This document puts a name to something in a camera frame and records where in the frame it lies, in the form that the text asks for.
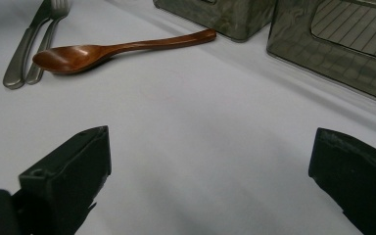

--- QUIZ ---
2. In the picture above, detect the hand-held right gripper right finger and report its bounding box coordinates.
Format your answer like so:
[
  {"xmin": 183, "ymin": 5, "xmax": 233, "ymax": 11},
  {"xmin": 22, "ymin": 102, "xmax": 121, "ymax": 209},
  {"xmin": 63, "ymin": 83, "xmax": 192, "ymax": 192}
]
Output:
[{"xmin": 307, "ymin": 127, "xmax": 376, "ymax": 235}]

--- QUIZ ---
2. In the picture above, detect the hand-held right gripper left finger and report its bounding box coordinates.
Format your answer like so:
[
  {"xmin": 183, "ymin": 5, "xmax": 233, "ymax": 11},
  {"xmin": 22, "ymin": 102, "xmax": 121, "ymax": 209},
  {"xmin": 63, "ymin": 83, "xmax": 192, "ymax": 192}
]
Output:
[{"xmin": 18, "ymin": 124, "xmax": 113, "ymax": 235}]

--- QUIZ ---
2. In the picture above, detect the brown wooden spoon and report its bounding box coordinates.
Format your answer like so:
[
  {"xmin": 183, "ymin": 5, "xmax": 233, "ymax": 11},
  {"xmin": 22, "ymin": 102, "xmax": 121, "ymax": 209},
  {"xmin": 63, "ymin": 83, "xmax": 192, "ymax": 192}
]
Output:
[{"xmin": 31, "ymin": 27, "xmax": 217, "ymax": 76}]

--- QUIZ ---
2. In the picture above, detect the metal knife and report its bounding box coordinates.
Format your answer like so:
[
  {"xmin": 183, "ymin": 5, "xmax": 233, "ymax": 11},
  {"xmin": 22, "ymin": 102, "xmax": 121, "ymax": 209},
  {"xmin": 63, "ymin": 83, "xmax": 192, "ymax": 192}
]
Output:
[{"xmin": 2, "ymin": 0, "xmax": 53, "ymax": 90}]

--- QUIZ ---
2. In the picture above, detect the metal fork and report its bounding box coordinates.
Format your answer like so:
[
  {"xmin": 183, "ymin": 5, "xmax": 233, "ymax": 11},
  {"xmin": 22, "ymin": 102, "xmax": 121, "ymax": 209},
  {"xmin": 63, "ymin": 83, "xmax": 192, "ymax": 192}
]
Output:
[{"xmin": 23, "ymin": 0, "xmax": 73, "ymax": 86}]

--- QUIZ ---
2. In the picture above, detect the translucent grey plastic bin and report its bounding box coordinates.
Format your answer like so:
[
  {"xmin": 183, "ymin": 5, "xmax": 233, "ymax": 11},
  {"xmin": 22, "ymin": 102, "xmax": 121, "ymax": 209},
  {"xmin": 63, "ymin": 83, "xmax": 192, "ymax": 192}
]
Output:
[
  {"xmin": 266, "ymin": 0, "xmax": 376, "ymax": 107},
  {"xmin": 153, "ymin": 0, "xmax": 277, "ymax": 44}
]

